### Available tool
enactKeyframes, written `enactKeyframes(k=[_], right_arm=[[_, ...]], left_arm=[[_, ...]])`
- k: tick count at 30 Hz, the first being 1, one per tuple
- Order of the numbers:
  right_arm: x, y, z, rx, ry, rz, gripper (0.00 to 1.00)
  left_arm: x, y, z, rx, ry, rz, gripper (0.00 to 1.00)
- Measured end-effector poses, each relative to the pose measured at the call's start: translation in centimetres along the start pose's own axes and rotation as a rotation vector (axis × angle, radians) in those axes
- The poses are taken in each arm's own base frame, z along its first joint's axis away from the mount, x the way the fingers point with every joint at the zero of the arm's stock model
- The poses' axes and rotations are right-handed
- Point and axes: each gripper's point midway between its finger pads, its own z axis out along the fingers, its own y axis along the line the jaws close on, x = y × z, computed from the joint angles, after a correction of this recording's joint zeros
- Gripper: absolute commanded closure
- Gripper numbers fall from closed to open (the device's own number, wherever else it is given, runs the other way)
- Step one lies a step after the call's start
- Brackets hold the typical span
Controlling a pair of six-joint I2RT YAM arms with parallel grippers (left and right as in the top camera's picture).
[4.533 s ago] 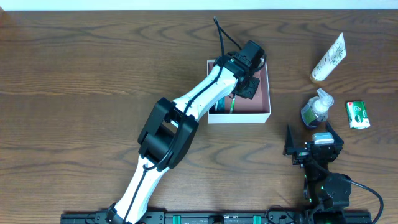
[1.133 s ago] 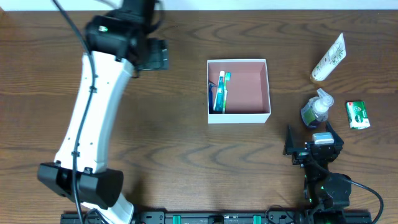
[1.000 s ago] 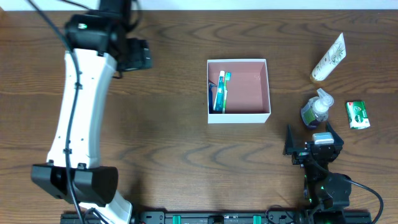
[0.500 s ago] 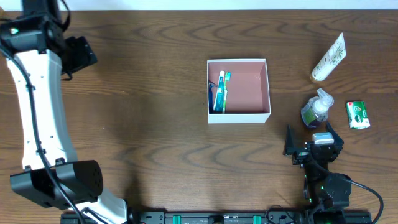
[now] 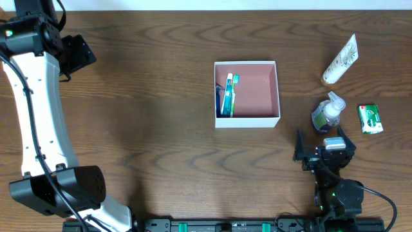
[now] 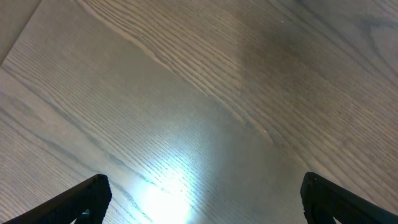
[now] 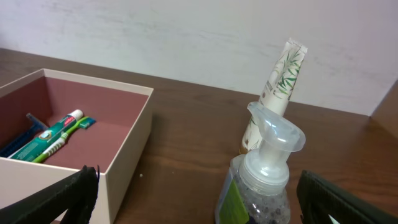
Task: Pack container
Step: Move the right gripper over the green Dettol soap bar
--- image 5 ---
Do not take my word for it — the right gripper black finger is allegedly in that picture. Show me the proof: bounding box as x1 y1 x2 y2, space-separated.
337 126 356 151
293 130 305 160

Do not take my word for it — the green soap bar package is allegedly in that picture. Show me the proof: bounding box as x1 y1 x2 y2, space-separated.
358 104 384 134

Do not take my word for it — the clear foam soap pump bottle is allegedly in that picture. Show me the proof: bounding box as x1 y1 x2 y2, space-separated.
311 92 346 134

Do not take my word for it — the teal toothpaste tube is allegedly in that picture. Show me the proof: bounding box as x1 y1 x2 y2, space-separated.
221 73 233 117

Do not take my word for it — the white lotion tube leaf print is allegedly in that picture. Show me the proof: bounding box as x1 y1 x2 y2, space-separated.
321 34 359 85

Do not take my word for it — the green white toothbrush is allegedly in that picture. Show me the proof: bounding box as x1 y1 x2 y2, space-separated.
230 74 239 118

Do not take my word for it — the blue razor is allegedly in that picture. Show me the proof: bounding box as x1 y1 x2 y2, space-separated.
216 84 225 118

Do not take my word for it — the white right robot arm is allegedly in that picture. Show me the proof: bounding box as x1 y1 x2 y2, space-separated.
293 126 398 231

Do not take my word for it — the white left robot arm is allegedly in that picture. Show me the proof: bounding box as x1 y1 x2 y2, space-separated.
1 0 136 231

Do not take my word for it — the white box pink interior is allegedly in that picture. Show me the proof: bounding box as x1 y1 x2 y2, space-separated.
214 61 281 128

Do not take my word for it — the black mounting rail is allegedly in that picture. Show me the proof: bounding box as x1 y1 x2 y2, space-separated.
62 218 386 232

